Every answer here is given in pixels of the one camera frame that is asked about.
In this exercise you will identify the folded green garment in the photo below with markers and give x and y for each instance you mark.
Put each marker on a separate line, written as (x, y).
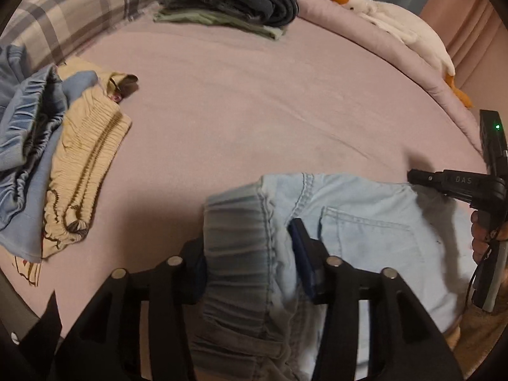
(214, 20)

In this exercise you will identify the blue elastic-waist pants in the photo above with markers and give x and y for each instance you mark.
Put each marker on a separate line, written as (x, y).
(27, 135)

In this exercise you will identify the plaid grey pillow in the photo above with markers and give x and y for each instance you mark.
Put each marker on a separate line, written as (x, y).
(75, 4)

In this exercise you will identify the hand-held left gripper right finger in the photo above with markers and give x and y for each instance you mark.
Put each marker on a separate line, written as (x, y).
(303, 254)

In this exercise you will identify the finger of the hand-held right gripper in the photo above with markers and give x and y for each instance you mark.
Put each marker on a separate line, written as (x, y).
(440, 182)

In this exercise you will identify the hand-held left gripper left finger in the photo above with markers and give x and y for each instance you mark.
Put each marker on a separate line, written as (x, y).
(196, 274)

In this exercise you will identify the beige elastic-waist pants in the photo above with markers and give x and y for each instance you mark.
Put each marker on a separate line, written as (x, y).
(81, 147)

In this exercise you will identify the pink curtain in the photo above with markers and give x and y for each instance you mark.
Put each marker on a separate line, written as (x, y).
(472, 35)

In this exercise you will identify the person's right hand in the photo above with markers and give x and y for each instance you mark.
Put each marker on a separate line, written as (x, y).
(478, 238)

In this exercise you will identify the white goose plush toy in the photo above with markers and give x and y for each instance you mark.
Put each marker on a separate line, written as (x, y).
(393, 20)

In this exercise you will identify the pink bed sheet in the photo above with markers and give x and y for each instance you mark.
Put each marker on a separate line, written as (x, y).
(258, 103)

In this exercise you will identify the light blue denim shorts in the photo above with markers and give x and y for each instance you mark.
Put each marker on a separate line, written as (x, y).
(349, 238)

